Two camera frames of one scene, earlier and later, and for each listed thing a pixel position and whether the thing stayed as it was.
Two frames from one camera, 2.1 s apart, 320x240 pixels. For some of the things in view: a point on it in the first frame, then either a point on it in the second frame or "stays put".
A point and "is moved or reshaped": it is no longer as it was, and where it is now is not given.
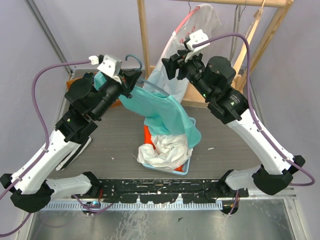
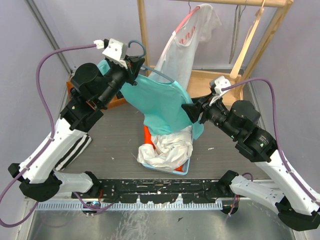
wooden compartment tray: x=69 y=82 stays put
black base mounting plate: x=164 y=191 stays put
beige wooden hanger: x=257 y=16 stays put
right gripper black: x=172 y=64 to x=193 y=110
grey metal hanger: x=238 y=15 stays put
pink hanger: x=188 y=16 stays put
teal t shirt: x=161 y=115 is moved or reshaped
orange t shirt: x=148 y=139 stays put
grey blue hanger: x=141 y=80 to x=148 y=67
